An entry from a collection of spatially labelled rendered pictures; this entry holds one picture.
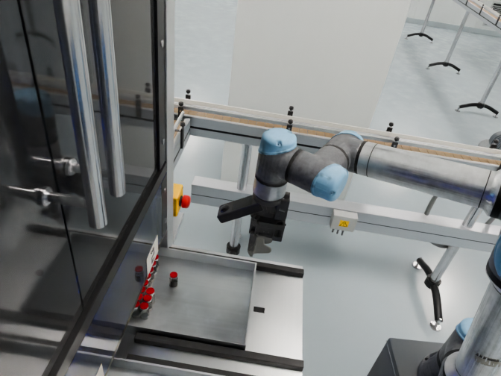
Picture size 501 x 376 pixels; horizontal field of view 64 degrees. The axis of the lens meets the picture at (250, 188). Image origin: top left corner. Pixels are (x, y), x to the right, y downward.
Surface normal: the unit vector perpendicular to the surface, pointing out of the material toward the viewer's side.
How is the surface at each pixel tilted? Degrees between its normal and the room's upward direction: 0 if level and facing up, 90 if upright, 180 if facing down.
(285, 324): 0
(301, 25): 90
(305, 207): 90
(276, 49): 90
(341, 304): 0
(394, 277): 0
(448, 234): 90
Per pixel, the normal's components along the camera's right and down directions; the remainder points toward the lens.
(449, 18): -0.11, 0.59
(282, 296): 0.12, -0.79
